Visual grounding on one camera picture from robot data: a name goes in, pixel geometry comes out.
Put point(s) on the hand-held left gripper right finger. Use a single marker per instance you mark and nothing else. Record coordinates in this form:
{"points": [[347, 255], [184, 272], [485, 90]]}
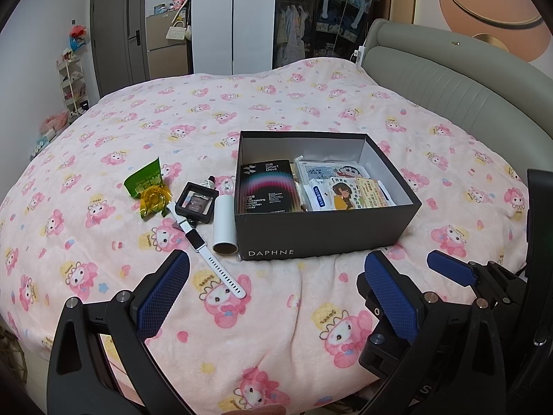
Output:
{"points": [[391, 298]]}

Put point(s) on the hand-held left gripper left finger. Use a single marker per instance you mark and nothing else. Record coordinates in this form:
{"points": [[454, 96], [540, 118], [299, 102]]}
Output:
{"points": [[166, 294]]}

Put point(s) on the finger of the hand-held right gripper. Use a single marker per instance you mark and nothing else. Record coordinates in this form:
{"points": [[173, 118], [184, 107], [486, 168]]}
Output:
{"points": [[449, 266]]}

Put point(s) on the white smartwatch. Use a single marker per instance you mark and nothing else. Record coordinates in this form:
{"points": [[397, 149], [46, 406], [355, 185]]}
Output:
{"points": [[216, 263]]}

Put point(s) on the black square display case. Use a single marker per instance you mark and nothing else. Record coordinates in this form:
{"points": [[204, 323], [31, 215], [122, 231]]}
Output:
{"points": [[183, 209]]}

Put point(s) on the white lint roller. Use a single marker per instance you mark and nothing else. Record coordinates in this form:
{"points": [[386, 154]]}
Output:
{"points": [[224, 229]]}

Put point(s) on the green yellow snack packet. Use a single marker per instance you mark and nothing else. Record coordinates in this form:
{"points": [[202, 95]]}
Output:
{"points": [[151, 199]]}

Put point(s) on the black cardboard box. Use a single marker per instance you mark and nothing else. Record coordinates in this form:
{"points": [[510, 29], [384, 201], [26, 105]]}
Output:
{"points": [[302, 242]]}

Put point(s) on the small black-capped bottle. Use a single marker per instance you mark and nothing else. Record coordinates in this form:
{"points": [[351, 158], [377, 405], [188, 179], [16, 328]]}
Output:
{"points": [[210, 183]]}

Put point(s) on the yellow green paper packet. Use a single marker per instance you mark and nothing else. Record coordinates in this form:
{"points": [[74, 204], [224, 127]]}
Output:
{"points": [[373, 192]]}

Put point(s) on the packet with girl figure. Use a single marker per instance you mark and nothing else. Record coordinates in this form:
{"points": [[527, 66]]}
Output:
{"points": [[341, 194]]}

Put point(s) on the white wet wipe packet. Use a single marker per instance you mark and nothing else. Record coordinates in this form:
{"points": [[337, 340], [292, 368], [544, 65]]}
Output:
{"points": [[315, 196]]}

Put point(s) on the blue white cartoon packet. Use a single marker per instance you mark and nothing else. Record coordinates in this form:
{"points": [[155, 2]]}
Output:
{"points": [[319, 173]]}

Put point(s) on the black screen protector box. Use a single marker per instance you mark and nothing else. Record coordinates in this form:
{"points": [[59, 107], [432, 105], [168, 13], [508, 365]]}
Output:
{"points": [[268, 186]]}

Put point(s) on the wicker basket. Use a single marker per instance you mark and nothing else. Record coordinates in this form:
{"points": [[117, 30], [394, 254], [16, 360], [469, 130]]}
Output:
{"points": [[9, 350]]}

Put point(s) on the grey padded headboard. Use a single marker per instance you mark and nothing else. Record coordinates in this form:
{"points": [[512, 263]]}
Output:
{"points": [[453, 78]]}

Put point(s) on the stack of small boxes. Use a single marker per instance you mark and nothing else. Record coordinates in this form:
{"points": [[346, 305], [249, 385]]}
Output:
{"points": [[43, 145]]}

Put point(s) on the pink printed blanket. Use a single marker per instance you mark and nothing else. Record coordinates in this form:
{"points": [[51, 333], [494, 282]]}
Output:
{"points": [[259, 108]]}

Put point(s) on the white shelf rack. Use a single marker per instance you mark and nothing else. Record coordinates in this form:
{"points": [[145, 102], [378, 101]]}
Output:
{"points": [[73, 82]]}

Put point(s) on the beige fridge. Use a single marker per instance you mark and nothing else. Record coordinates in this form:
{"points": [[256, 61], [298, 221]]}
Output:
{"points": [[166, 58]]}

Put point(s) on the white handbag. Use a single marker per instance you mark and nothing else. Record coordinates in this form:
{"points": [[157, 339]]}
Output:
{"points": [[177, 33]]}

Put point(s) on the grey door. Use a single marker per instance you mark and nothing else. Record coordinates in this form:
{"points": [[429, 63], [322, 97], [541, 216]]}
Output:
{"points": [[112, 34]]}

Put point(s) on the white wardrobe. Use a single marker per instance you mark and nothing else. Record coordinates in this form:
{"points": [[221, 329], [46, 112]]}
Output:
{"points": [[233, 17]]}

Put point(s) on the glass door wardrobe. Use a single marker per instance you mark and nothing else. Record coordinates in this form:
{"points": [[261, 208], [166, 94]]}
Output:
{"points": [[298, 21]]}

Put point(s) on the pink plush toy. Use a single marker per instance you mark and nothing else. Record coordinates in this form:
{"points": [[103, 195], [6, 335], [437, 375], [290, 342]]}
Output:
{"points": [[178, 2]]}

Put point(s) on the white wall plug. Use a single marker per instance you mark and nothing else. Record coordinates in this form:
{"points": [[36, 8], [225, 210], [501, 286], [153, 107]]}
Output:
{"points": [[357, 54]]}

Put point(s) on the round wall decoration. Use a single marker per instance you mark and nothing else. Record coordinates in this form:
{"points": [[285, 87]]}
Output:
{"points": [[484, 0]]}

